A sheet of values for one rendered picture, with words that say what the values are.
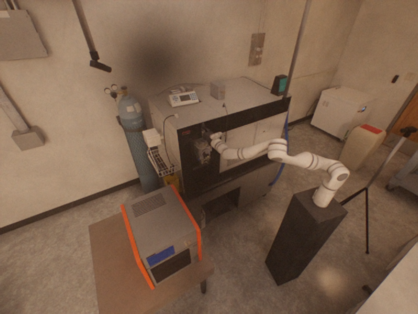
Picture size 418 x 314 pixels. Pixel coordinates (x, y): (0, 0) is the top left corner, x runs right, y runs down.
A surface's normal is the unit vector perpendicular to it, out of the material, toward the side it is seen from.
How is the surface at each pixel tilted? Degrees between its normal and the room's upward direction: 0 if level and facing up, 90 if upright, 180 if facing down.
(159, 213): 0
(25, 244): 0
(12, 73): 90
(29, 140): 90
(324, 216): 0
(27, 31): 90
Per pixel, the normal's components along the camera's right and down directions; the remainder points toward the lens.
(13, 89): 0.51, 0.55
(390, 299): 0.00, -0.77
